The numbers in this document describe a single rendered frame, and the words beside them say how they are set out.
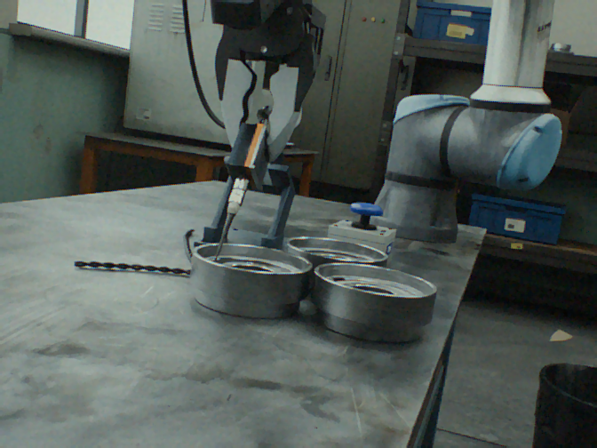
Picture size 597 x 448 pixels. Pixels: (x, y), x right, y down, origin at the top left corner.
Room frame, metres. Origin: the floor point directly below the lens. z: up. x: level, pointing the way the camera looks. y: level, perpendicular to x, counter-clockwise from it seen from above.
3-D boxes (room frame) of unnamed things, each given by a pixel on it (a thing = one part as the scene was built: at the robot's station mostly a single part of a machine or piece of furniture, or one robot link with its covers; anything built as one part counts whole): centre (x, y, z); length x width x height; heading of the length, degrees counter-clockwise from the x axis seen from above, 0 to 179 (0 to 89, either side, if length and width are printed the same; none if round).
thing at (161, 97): (3.22, 0.45, 1.10); 0.62 x 0.61 x 0.65; 163
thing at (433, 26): (4.22, -0.79, 1.61); 0.52 x 0.38 x 0.22; 76
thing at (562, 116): (4.07, -1.27, 1.19); 0.52 x 0.42 x 0.38; 73
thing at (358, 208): (0.83, -0.08, 0.85); 0.04 x 0.04 x 0.05
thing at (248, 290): (0.58, 0.03, 0.82); 0.10 x 0.10 x 0.04
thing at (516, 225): (4.08, -1.29, 0.56); 0.52 x 0.38 x 0.22; 70
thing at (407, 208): (1.15, -0.19, 0.85); 0.15 x 0.15 x 0.10
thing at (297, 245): (0.68, -0.04, 0.82); 0.10 x 0.10 x 0.04
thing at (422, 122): (1.14, -0.20, 0.97); 0.13 x 0.12 x 0.14; 48
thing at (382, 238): (0.83, -0.08, 0.82); 0.08 x 0.07 x 0.05; 163
